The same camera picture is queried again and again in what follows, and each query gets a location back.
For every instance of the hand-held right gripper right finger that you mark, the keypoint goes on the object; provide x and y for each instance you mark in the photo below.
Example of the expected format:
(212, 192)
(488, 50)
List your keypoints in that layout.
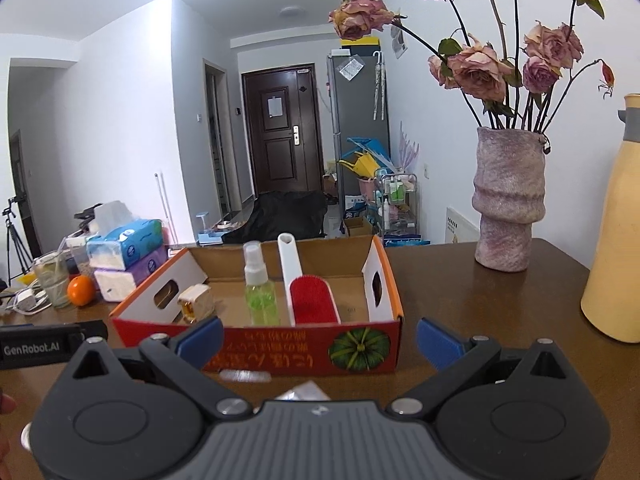
(439, 345)

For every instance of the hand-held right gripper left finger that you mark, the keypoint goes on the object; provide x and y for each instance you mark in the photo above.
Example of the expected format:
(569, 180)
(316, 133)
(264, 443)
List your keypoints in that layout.
(202, 342)

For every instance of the cream cube plug adapter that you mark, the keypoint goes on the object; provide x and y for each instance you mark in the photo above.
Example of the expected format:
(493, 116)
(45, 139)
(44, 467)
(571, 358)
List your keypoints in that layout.
(197, 302)

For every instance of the green spray bottle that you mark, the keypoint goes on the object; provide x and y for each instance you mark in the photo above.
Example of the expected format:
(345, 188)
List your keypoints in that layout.
(261, 300)

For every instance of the red cardboard box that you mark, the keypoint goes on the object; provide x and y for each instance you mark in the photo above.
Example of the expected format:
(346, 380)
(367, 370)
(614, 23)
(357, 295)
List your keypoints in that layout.
(300, 350)

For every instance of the red and white lint brush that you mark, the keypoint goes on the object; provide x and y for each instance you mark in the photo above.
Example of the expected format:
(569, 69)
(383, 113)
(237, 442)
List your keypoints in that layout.
(315, 300)

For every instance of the person's left hand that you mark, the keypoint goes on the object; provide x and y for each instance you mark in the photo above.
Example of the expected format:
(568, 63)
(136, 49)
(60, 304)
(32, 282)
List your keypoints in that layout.
(5, 403)

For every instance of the clear glass cup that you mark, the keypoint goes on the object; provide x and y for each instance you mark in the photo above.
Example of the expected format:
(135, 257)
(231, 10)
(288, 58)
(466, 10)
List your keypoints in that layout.
(52, 280)

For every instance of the yellow packet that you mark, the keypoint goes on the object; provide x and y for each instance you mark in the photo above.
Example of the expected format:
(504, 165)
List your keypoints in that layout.
(27, 277)

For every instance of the orange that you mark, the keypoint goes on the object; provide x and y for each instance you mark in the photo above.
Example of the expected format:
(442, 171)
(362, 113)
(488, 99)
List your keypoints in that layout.
(81, 291)

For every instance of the purple tissue pack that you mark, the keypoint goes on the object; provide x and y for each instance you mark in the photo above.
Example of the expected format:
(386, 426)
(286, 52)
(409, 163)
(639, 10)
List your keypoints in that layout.
(125, 280)

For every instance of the clear grain container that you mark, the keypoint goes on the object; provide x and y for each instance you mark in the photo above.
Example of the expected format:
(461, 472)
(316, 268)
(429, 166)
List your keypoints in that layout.
(80, 257)

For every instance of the blue flat packet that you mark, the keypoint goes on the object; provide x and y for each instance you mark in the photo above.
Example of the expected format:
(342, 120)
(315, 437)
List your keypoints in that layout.
(405, 241)

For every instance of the white and blue floor stand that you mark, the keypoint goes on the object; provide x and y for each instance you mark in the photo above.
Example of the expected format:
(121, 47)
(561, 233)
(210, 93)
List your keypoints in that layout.
(209, 232)

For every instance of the white framed board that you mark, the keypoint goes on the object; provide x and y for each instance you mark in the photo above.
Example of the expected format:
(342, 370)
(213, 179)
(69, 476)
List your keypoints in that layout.
(462, 225)

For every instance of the blue tissue pack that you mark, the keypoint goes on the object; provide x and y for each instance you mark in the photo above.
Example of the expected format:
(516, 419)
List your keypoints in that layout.
(127, 245)

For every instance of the white pole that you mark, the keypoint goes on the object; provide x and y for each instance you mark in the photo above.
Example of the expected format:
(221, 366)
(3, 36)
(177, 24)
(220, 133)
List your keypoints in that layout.
(165, 205)

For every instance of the small cardboard box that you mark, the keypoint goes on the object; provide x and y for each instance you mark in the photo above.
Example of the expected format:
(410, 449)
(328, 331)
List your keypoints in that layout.
(357, 226)

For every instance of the trolley with bottles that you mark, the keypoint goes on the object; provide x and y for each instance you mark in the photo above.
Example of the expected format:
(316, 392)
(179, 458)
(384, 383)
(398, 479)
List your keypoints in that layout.
(397, 205)

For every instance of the black bag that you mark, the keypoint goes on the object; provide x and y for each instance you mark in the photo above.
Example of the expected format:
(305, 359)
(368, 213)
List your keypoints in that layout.
(285, 217)

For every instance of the pink ceramic vase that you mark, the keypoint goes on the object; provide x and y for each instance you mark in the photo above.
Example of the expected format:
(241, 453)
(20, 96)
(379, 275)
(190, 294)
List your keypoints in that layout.
(507, 200)

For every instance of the pink bin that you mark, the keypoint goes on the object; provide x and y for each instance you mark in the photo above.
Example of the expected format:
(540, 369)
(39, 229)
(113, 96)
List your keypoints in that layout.
(366, 189)

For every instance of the yellow thermos jug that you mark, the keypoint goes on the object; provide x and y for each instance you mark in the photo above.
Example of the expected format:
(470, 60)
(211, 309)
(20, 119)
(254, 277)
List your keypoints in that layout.
(617, 260)

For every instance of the purple feather decoration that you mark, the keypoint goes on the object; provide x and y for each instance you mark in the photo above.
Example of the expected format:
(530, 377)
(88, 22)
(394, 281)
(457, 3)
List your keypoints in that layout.
(409, 147)

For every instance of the dark brown entrance door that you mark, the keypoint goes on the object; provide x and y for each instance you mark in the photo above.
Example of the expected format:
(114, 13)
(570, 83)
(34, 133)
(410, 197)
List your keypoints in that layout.
(282, 150)

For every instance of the grey refrigerator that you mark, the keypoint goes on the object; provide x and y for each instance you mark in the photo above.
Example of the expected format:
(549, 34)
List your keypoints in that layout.
(355, 120)

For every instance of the paper sheet on door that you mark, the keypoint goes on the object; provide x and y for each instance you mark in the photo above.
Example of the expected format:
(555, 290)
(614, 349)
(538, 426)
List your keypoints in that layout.
(275, 106)

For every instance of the white folded umbrella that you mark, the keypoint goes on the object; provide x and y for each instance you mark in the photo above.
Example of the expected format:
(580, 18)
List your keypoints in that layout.
(380, 85)

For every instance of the dried pink roses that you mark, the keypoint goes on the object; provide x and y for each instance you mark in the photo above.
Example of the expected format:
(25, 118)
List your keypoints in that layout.
(477, 67)

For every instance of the yellow and black box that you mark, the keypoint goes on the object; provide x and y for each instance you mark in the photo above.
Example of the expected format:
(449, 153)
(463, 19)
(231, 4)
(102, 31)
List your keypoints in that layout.
(360, 44)

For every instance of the round ceiling lamp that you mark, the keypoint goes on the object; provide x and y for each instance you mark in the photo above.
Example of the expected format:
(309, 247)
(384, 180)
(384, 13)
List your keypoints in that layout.
(293, 11)

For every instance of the black camera tripod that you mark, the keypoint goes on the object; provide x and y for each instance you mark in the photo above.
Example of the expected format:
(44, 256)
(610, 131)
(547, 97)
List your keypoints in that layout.
(15, 240)

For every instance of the interior door frame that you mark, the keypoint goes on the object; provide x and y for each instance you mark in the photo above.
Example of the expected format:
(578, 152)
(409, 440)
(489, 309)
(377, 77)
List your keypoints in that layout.
(220, 135)

